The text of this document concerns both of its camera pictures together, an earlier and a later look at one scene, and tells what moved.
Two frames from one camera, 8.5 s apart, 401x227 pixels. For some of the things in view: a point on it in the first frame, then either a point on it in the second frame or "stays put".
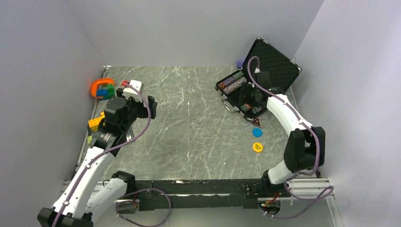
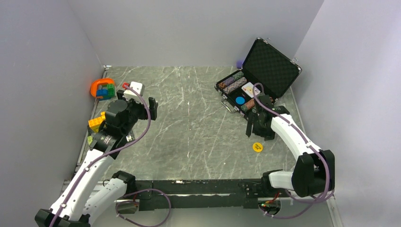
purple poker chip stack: [228, 82] stays put
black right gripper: [249, 89] -> [268, 135]
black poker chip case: [267, 73] stays put
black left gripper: [143, 112] stays put
